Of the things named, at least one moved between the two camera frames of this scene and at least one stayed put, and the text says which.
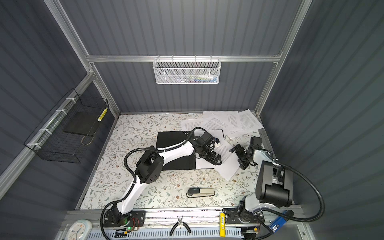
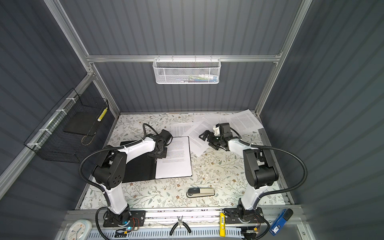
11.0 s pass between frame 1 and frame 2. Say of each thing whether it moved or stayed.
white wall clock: stayed
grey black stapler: stayed
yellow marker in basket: stayed
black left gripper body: moved
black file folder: moved
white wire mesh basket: stayed
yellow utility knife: stayed
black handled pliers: stayed
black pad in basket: stayed
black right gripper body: moved
